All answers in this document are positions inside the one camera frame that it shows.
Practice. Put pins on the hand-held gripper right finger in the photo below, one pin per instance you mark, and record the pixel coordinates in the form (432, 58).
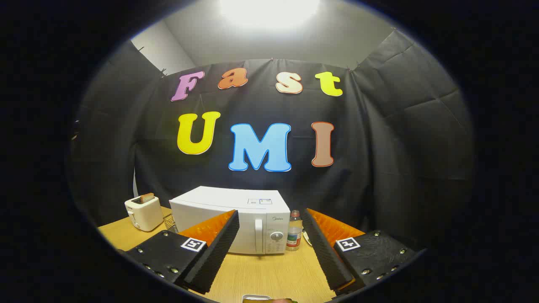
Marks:
(326, 252)

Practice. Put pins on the white toaster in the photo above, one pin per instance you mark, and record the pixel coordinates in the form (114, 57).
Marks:
(145, 214)

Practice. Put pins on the clear plastic water bottle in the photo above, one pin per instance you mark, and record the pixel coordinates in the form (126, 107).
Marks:
(294, 235)

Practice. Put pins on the black backdrop cloth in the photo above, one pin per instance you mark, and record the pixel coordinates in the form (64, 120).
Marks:
(379, 147)

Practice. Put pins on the white microwave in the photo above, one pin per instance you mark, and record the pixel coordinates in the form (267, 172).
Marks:
(252, 202)

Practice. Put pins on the toy sandwich with green lettuce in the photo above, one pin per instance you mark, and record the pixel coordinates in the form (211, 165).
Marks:
(282, 301)

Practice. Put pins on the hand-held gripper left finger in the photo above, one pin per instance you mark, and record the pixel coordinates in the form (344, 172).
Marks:
(219, 252)

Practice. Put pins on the brown toast slice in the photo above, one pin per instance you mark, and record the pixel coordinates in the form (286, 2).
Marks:
(147, 197)

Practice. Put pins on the white divided tray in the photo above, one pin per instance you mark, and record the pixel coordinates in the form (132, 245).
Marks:
(306, 237)

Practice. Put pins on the small white plate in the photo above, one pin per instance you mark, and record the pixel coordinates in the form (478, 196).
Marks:
(257, 296)

